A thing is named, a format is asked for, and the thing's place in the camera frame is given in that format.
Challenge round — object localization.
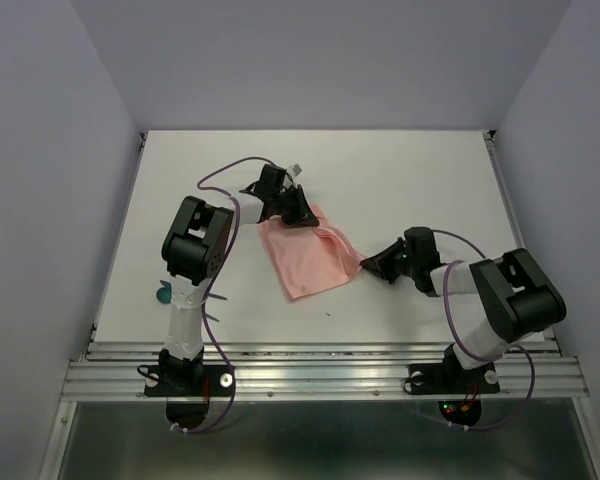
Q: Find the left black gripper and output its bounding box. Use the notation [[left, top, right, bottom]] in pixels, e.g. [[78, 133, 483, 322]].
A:
[[272, 186, 317, 228]]

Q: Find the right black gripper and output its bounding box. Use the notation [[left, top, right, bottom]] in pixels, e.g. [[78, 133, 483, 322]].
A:
[[357, 236, 418, 283]]

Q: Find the pink satin napkin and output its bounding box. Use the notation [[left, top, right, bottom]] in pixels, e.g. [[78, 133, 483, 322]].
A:
[[258, 204, 365, 301]]

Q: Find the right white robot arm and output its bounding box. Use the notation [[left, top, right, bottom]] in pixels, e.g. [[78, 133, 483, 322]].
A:
[[360, 227, 567, 390]]

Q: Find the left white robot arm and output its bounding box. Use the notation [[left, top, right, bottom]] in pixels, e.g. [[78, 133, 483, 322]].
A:
[[159, 158, 319, 394]]

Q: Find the teal plastic utensil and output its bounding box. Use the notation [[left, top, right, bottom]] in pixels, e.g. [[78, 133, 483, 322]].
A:
[[159, 280, 205, 300]]

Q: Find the teal plastic spoon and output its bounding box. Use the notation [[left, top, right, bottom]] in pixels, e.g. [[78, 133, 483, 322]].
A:
[[156, 287, 219, 322]]

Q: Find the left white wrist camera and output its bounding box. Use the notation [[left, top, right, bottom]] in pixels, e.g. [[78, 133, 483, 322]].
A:
[[287, 164, 302, 179]]

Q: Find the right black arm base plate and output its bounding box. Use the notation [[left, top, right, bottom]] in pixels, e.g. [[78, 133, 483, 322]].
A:
[[403, 362, 500, 398]]

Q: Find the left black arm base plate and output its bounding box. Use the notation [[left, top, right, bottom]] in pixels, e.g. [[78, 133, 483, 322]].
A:
[[136, 365, 235, 398]]

